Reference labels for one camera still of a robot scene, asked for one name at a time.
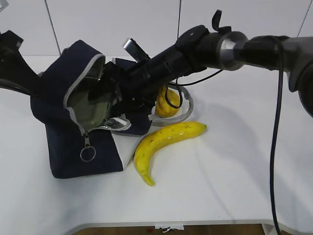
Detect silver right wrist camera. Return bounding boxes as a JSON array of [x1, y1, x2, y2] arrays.
[[123, 38, 150, 62]]

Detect green lid glass container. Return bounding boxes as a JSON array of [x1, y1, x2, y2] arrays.
[[68, 91, 112, 131]]

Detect navy insulated lunch bag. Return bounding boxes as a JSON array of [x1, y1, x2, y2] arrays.
[[30, 40, 156, 179]]

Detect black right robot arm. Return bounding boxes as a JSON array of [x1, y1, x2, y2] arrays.
[[88, 10, 313, 114]]

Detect yellow pear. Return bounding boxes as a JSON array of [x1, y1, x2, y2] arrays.
[[155, 86, 180, 118]]

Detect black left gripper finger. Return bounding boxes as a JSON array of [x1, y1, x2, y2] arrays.
[[0, 30, 47, 100]]

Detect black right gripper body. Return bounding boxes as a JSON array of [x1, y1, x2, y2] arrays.
[[88, 62, 156, 116]]

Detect white tape under table edge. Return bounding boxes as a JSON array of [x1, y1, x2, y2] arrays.
[[155, 222, 184, 233]]

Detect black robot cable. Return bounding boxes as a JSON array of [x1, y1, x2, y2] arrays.
[[268, 36, 286, 235]]

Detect yellow banana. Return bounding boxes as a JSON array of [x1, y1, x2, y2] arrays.
[[133, 121, 207, 186]]

